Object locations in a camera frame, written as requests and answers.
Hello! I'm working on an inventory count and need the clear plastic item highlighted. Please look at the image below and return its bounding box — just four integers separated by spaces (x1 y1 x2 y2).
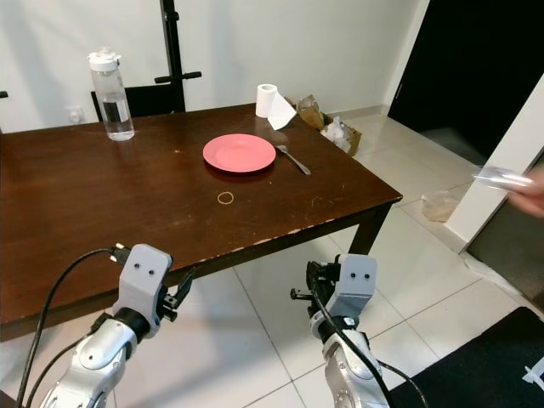
473 164 535 190

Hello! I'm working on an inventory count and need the person's bare hand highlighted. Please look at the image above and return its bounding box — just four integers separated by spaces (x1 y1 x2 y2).
510 166 544 218

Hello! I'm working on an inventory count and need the dark wooden table leg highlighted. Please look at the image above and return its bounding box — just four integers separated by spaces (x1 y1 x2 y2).
348 204 393 256

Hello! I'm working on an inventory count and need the silver metal fork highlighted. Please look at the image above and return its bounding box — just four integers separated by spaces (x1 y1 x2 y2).
275 144 313 177

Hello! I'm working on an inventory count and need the clear plastic bag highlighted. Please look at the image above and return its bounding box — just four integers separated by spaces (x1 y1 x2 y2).
421 190 462 224

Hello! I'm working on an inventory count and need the cardboard box with white plastic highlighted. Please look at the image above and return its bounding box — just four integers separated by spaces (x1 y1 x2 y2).
320 116 363 157

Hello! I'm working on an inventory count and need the red round plate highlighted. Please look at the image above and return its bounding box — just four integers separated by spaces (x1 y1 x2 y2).
202 133 278 174

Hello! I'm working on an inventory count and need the brown paper bag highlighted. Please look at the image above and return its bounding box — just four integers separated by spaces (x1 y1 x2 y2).
296 95 326 131

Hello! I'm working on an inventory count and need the black floor mat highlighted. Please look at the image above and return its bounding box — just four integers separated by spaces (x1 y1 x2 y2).
387 306 544 408

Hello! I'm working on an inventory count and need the white paper roll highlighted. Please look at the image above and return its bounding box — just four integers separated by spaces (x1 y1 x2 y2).
255 83 298 131

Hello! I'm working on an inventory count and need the white cabinet panel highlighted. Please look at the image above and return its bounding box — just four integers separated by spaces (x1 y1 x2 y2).
445 98 544 294

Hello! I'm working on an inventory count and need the black chair backrest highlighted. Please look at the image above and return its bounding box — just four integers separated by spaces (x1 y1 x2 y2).
92 82 180 120

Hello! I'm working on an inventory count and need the clear water bottle white cap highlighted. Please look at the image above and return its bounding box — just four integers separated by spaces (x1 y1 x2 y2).
87 48 136 142

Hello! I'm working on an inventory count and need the white tape mark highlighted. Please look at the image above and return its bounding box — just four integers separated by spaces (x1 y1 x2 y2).
523 357 544 388

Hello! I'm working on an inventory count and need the black metal stand pole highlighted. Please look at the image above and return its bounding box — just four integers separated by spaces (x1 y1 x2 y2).
154 0 203 112

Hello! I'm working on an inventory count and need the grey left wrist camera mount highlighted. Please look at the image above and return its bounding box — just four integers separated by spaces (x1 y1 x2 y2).
117 244 173 329

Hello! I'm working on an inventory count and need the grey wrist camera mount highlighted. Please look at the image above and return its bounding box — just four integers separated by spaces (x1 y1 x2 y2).
117 244 173 329
331 253 379 320

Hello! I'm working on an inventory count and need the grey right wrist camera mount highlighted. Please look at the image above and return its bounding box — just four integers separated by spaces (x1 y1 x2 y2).
331 253 379 320

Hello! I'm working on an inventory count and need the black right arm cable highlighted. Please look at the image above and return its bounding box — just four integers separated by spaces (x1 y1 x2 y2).
310 280 431 408

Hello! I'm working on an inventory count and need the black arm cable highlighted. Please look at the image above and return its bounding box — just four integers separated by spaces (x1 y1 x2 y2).
310 280 431 408
14 246 128 408

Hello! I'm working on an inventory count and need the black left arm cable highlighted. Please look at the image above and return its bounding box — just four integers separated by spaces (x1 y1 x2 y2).
14 246 128 408

